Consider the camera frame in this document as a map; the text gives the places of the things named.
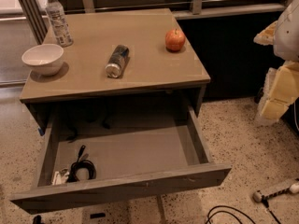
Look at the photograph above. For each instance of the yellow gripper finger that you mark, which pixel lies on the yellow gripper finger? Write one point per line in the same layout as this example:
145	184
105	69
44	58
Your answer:
266	36
280	90

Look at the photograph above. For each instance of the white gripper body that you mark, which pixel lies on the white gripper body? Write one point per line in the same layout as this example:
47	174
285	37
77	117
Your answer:
288	34

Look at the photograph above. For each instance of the dark redbull can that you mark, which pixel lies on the dark redbull can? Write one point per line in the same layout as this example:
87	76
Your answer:
117	61

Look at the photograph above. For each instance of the open grey top drawer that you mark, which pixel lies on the open grey top drawer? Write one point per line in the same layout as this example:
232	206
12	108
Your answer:
140	155

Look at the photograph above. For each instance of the red apple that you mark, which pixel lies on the red apple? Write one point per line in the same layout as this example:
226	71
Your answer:
175	40

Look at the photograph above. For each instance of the white power strip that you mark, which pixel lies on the white power strip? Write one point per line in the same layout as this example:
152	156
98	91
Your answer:
288	186

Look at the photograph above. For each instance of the clear plastic water bottle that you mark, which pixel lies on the clear plastic water bottle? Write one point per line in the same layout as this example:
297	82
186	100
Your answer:
59	25

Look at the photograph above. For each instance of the white ceramic bowl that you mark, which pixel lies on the white ceramic bowl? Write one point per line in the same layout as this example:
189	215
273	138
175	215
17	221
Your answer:
45	59

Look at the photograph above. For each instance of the small white packet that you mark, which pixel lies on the small white packet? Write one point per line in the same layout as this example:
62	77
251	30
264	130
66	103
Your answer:
60	177

